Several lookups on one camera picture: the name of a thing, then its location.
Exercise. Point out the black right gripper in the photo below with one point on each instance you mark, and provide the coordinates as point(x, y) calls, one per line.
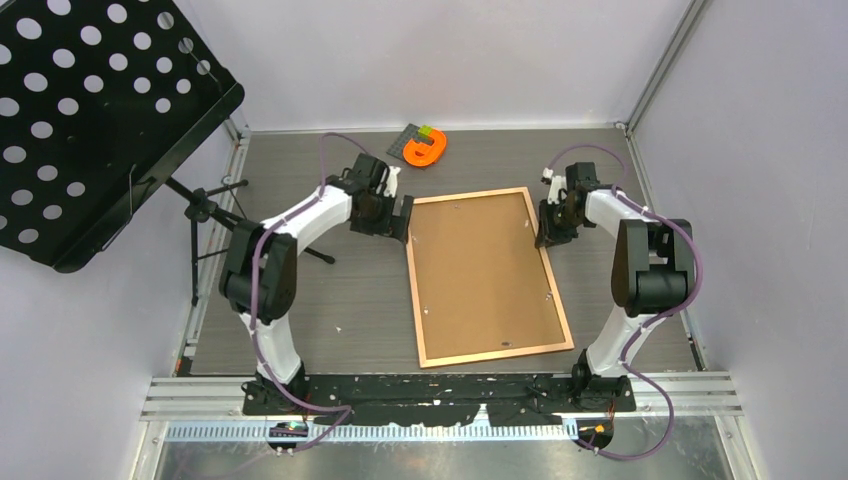
point(547, 234)

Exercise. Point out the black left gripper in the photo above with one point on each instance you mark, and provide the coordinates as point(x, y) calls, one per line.
point(400, 223)

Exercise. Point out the brown cardboard backing board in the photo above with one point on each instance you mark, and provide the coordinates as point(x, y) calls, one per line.
point(487, 272)

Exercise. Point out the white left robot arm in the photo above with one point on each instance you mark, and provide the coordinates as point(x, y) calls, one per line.
point(259, 278)

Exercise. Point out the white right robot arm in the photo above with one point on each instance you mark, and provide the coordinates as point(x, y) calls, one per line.
point(653, 273)

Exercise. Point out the grey lego baseplate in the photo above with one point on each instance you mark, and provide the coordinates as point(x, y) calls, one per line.
point(396, 147)

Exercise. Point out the green lego brick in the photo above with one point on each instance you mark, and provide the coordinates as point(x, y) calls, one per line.
point(424, 133)

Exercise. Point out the black perforated music stand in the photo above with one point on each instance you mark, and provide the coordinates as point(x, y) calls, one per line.
point(101, 102)

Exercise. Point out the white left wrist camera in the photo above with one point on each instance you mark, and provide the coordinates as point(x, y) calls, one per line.
point(390, 183)

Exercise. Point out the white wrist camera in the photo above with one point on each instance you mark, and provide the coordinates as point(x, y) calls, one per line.
point(556, 184)
point(390, 183)

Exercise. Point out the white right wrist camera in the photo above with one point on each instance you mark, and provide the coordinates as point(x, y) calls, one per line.
point(556, 184)

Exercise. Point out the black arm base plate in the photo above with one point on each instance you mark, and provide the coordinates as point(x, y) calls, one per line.
point(438, 400)

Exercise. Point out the aluminium rail with ruler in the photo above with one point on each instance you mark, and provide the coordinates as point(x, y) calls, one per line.
point(210, 410)

